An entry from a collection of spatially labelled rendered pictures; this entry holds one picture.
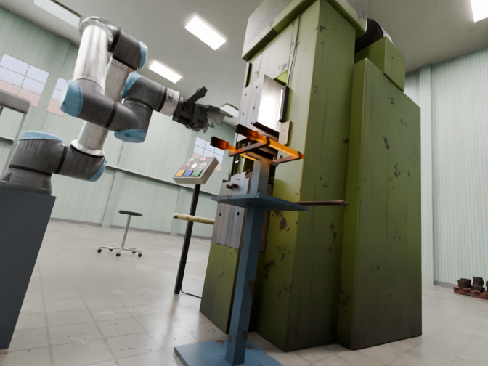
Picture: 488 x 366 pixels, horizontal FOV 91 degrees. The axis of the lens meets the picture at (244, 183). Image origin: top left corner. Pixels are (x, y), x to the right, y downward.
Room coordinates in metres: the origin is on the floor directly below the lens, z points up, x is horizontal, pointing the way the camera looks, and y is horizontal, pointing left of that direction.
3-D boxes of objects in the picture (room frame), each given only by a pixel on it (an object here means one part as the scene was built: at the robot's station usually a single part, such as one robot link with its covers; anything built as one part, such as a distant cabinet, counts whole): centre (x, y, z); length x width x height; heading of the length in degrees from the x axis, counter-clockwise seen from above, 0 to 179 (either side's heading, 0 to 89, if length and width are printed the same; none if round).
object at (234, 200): (1.18, -0.08, 0.72); 0.40 x 0.30 x 0.02; 35
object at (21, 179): (1.07, 0.96, 0.65); 0.19 x 0.19 x 0.10
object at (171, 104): (0.77, 0.30, 0.97); 0.10 x 0.05 x 0.09; 34
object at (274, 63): (1.89, -0.28, 2.06); 0.44 x 0.41 x 0.47; 122
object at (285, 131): (1.54, -0.23, 1.27); 0.09 x 0.02 x 0.17; 32
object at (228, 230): (1.80, -0.16, 0.69); 0.56 x 0.38 x 0.45; 122
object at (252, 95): (1.81, -0.15, 1.56); 0.42 x 0.39 x 0.40; 122
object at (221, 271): (1.80, -0.16, 0.23); 0.56 x 0.38 x 0.47; 122
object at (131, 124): (0.72, 0.39, 0.86); 0.12 x 0.09 x 0.12; 134
